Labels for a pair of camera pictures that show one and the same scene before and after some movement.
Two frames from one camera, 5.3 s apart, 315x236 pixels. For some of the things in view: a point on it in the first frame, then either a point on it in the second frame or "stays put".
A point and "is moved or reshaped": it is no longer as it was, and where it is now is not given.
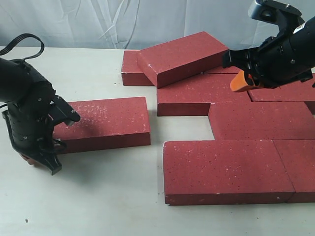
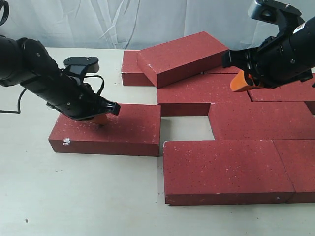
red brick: x=132 y=73 stays put
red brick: x=192 y=97 stays put
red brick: x=106 y=124 is moved or reshaped
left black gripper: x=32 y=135 -> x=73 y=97
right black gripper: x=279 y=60 stays put
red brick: x=221 y=70 stays put
